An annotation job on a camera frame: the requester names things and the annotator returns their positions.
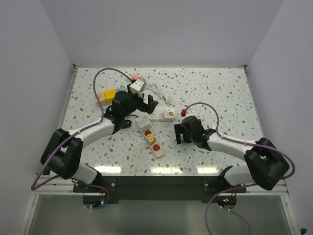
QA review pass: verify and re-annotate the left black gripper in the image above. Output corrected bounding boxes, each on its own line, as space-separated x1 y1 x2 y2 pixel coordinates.
122 84 157 118

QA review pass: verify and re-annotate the white tiger plug adapter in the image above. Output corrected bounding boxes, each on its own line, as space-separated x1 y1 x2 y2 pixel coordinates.
163 107 175 121

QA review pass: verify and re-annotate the white triangular power strip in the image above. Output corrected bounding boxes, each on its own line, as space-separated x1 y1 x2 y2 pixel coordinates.
148 100 174 121

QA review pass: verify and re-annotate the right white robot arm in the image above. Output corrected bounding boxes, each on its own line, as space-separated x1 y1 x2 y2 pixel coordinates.
174 116 290 192

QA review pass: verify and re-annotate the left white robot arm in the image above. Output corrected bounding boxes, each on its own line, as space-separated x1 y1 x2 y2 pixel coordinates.
41 85 158 192

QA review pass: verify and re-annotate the brown-pink plug adapter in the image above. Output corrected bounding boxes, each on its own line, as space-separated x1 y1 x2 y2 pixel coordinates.
139 76 146 84

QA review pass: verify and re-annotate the yellow plug adapter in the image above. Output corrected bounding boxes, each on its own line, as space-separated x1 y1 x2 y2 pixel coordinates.
146 133 156 145

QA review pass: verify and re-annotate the white cube socket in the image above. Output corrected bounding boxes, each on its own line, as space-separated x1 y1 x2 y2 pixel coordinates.
135 117 151 133

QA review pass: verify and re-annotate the wooden power strip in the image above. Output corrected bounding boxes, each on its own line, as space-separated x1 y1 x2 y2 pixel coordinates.
144 130 165 159

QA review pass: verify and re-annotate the yellow cube socket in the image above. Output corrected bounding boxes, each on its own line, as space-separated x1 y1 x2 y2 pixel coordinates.
104 89 116 105

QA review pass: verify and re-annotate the beige cube socket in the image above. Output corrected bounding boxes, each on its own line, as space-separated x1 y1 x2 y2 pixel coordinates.
94 92 107 107

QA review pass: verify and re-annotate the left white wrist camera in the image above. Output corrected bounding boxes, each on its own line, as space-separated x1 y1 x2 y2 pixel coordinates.
130 80 146 93

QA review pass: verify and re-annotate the right wrist camera red plug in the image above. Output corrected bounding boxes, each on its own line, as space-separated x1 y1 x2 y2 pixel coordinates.
180 109 197 117

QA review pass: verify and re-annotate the black power cord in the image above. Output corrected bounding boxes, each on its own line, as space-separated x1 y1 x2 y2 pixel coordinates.
105 105 140 130

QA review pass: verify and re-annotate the white coiled cord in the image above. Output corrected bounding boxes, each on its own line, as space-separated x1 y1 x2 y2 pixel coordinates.
145 83 171 104

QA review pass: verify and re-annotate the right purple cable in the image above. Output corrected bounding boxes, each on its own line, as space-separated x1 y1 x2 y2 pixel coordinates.
184 102 296 187

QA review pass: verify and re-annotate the purple cable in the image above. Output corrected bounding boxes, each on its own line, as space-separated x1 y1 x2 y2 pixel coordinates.
30 68 133 191
184 102 296 187

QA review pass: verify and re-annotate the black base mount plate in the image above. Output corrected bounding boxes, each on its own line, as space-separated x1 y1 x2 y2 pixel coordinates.
73 166 247 204

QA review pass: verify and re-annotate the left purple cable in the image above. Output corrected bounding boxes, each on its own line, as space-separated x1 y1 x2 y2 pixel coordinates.
30 68 133 191

